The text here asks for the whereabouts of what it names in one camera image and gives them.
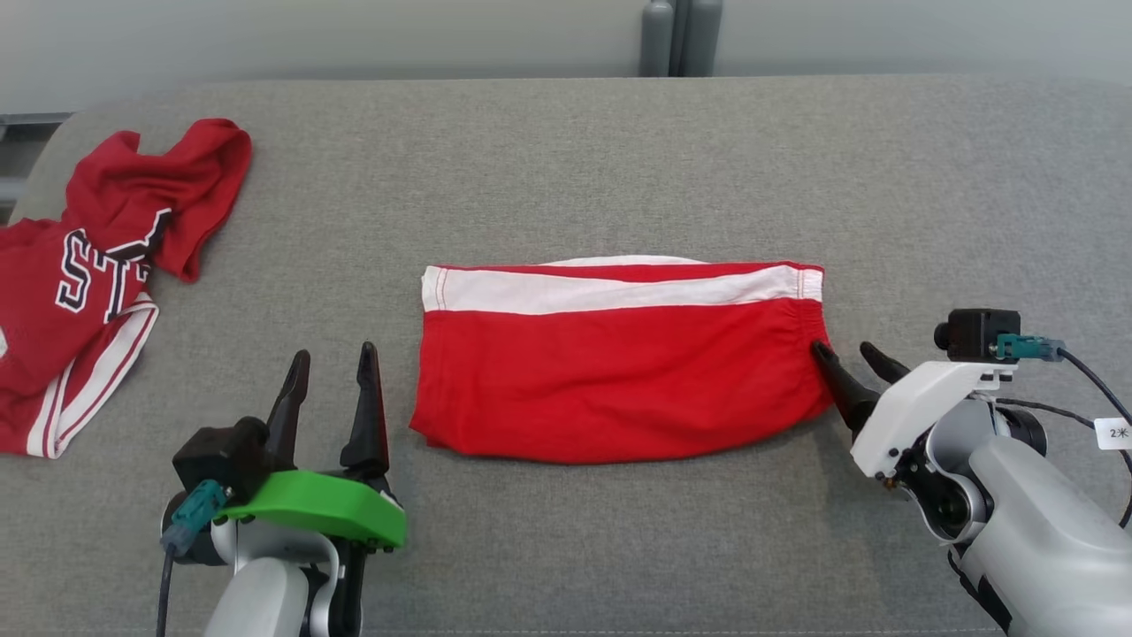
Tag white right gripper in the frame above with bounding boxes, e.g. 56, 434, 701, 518
810, 341, 1014, 483

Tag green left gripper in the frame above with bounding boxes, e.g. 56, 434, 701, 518
217, 342, 409, 551

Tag red shorts with white stripe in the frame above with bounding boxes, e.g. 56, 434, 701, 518
409, 254, 838, 466

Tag red jersey with white trim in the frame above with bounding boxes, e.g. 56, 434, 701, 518
0, 118, 254, 460

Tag grey fabric sofa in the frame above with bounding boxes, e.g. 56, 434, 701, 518
0, 74, 1132, 637

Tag grey column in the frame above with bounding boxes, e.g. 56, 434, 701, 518
679, 0, 724, 78
639, 0, 676, 78

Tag right cable with teal connector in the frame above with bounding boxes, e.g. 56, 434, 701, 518
996, 334, 1132, 532

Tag grey metal frame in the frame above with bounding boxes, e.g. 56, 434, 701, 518
0, 111, 73, 222

